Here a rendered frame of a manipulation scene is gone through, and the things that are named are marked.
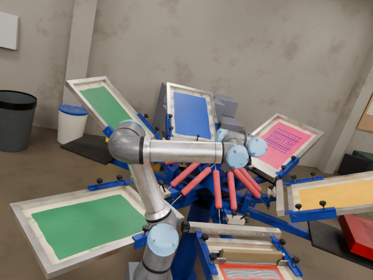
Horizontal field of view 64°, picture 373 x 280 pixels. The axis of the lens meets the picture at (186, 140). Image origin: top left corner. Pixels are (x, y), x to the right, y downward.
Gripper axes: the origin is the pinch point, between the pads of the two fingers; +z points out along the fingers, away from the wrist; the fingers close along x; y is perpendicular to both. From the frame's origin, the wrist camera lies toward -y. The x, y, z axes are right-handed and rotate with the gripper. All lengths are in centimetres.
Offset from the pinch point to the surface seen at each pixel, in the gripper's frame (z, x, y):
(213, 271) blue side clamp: 12, 27, -65
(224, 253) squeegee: 21, 18, -61
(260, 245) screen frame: 45, -9, -76
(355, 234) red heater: 60, -84, -98
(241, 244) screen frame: 43, 3, -70
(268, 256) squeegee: 27, -8, -75
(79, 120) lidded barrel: 342, 151, 54
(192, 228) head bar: 41, 31, -49
